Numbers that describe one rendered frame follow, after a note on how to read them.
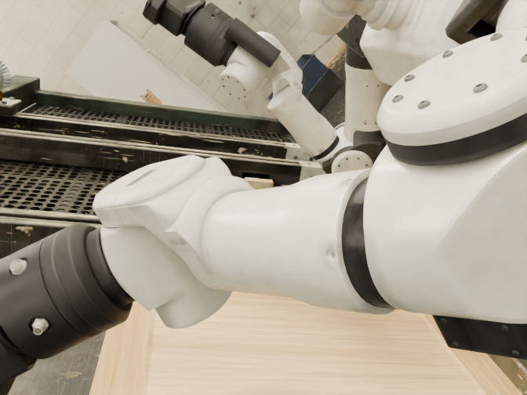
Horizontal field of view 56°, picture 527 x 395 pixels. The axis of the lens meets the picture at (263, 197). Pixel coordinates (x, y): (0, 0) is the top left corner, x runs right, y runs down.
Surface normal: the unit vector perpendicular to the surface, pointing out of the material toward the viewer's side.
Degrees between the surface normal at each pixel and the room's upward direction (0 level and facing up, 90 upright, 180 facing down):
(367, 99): 90
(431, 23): 23
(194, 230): 62
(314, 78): 91
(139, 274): 87
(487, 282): 86
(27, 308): 71
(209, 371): 57
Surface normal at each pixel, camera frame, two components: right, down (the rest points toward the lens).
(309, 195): -0.60, -0.62
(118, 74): 0.15, 0.33
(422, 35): -0.94, -0.25
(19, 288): -0.16, -0.28
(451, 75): -0.48, -0.79
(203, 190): 0.16, -0.63
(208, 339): 0.15, -0.94
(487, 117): -0.23, 0.50
